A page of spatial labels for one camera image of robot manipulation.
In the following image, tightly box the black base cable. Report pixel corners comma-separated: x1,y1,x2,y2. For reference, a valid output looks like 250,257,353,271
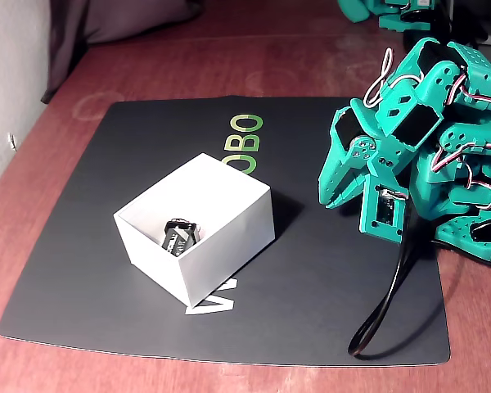
430,238,491,272

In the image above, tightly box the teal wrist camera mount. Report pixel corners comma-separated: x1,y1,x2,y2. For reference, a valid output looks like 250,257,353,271
358,183,408,244

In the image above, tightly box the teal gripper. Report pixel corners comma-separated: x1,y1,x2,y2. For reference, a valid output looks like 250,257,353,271
317,99,405,209

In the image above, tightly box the white red servo wire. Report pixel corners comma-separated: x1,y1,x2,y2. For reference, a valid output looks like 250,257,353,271
363,47,425,110
448,70,491,109
432,141,491,215

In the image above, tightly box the dark grey cloth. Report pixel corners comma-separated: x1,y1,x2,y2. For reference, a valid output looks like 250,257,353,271
39,0,208,106

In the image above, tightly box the black camera cable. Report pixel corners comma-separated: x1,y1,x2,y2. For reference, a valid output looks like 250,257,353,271
347,196,421,362

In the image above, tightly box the black WOWROBO printed mat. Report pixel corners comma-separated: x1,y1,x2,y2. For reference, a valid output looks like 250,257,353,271
0,95,452,367

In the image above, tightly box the white open cardboard box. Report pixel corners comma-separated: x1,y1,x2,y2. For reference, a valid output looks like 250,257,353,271
113,151,277,309

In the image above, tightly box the teal background robot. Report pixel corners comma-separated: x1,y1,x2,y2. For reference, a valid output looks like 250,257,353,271
336,0,439,32

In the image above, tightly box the black Procell battery pack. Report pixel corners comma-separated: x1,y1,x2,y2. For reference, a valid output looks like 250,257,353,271
161,218,202,258

